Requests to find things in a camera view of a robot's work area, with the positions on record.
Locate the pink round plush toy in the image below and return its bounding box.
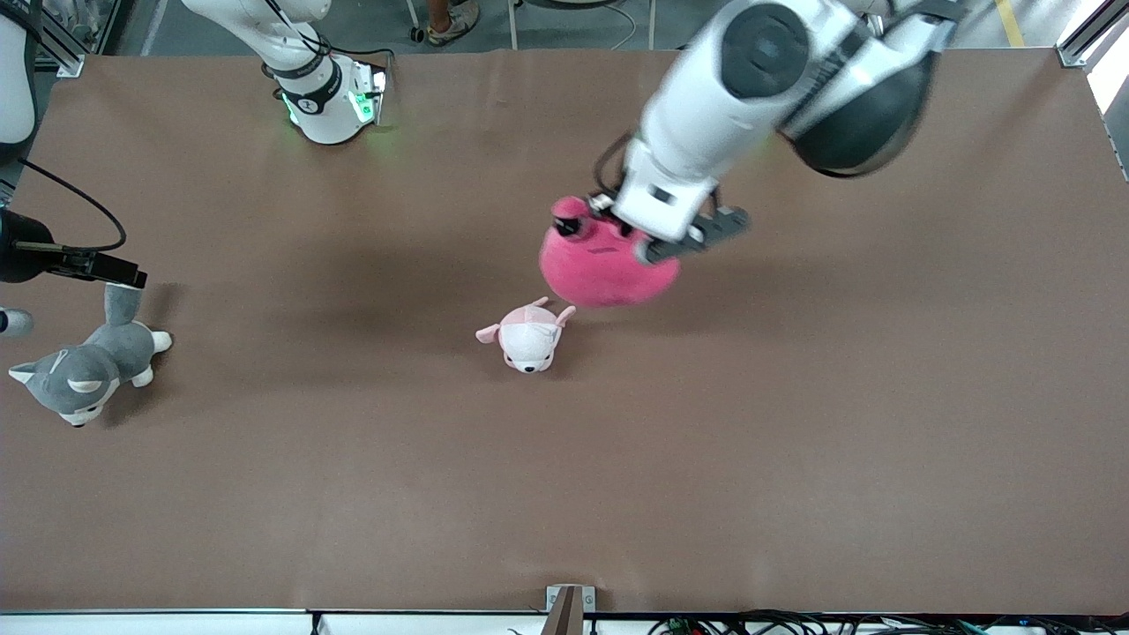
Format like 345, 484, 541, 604
539, 196, 682, 309

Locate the grey husky plush toy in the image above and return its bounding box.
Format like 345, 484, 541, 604
8, 282, 173, 429

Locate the white and pink plush puppy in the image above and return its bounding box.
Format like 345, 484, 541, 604
475, 296, 578, 374

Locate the person's shoe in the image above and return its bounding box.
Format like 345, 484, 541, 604
427, 0, 482, 48

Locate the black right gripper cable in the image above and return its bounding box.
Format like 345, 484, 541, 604
18, 159, 127, 255

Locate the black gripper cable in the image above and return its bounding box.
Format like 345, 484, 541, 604
593, 132, 636, 199
18, 159, 127, 255

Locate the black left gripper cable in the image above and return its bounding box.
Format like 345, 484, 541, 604
593, 132, 636, 199

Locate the aluminium frame profile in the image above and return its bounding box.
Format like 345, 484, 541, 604
1056, 0, 1129, 69
35, 0, 133, 78

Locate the black right arm base cable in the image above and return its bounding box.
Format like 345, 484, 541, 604
273, 0, 395, 89

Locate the black cable bundle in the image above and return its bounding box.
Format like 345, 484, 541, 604
648, 609, 1129, 635

